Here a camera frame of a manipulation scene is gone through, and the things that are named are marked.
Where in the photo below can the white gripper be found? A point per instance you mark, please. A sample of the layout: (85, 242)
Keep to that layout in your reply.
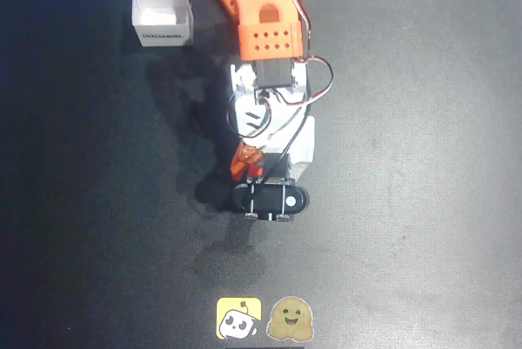
(276, 165)

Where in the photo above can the red cube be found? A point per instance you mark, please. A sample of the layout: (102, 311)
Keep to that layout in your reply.
(255, 171)

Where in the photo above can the white cardboard box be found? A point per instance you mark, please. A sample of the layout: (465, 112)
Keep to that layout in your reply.
(163, 14)

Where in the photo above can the black gripper-mounted webcam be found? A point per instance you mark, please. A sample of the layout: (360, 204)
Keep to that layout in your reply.
(267, 200)

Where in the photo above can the hugging face emoji sticker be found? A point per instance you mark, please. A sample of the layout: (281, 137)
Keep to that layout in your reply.
(290, 319)

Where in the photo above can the yellow robot face sticker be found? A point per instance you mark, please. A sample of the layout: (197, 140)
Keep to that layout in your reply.
(238, 318)

